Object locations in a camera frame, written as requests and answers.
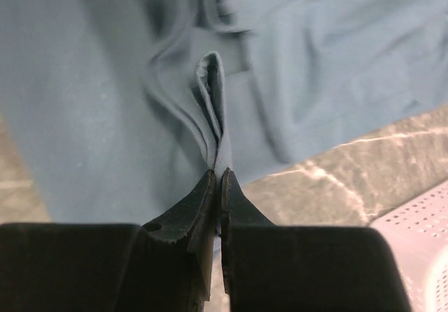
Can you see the white plastic basket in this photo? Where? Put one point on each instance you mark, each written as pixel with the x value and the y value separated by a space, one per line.
pixel 417 235

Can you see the grey-blue t-shirt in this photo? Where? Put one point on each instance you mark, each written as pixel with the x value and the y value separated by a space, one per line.
pixel 119 106

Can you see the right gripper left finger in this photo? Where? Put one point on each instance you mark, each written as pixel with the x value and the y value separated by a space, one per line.
pixel 164 265

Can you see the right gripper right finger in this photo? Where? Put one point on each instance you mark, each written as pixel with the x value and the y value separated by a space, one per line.
pixel 268 267

